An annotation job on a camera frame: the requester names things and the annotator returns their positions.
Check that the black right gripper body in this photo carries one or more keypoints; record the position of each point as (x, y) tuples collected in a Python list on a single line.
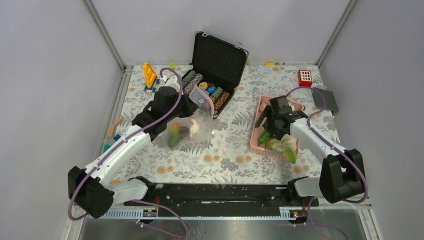
[(271, 125)]

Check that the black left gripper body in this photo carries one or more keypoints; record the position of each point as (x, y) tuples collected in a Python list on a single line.
[(183, 109)]

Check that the green toy pepper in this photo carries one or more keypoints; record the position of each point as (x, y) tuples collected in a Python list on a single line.
[(262, 138)]

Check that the green orange toy mango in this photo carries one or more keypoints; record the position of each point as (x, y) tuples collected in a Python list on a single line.
[(174, 136)]

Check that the small white toy dumpling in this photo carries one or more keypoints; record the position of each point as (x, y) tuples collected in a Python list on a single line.
[(194, 128)]

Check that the clear pink zip top bag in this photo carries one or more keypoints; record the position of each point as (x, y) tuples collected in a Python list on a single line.
[(203, 114)]

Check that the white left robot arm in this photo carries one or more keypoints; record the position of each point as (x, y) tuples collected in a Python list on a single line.
[(90, 187)]

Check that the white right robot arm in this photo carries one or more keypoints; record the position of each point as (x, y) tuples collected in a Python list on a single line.
[(342, 175)]

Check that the pink plastic basket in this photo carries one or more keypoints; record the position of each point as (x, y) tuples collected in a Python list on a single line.
[(257, 132)]

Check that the yellow toy ladder cart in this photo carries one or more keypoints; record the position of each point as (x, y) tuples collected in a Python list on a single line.
[(152, 81)]

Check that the green toy leaf vegetable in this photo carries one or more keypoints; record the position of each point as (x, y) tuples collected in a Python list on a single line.
[(290, 154)]

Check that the red toy block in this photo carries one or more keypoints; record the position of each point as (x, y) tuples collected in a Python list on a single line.
[(305, 78)]

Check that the grey building baseplate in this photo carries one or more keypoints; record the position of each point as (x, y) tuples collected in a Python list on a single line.
[(324, 100)]

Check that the blue toy block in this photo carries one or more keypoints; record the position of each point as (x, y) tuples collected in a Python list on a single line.
[(109, 141)]

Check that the black poker chip case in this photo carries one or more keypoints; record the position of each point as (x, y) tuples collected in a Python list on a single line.
[(221, 63)]

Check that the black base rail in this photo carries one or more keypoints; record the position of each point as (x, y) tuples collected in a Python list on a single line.
[(225, 200)]

